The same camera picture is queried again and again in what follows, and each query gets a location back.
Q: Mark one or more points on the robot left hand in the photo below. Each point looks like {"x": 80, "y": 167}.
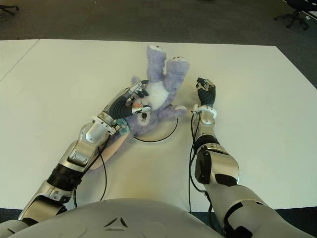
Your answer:
{"x": 120, "y": 107}

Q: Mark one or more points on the robot torso silver shell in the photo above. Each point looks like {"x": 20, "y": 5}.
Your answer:
{"x": 148, "y": 218}

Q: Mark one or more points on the black mesh office chair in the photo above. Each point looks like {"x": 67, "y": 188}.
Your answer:
{"x": 294, "y": 15}

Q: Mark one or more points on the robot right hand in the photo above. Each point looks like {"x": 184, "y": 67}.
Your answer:
{"x": 208, "y": 95}

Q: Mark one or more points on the robot left arm silver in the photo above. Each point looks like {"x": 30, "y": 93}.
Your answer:
{"x": 81, "y": 148}

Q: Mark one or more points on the white plate black rim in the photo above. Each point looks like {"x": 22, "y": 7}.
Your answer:
{"x": 158, "y": 131}

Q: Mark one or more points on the robot right arm silver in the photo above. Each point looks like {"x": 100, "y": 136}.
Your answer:
{"x": 227, "y": 166}

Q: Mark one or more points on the purple plush bunny doll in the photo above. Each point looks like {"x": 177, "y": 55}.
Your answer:
{"x": 171, "y": 79}

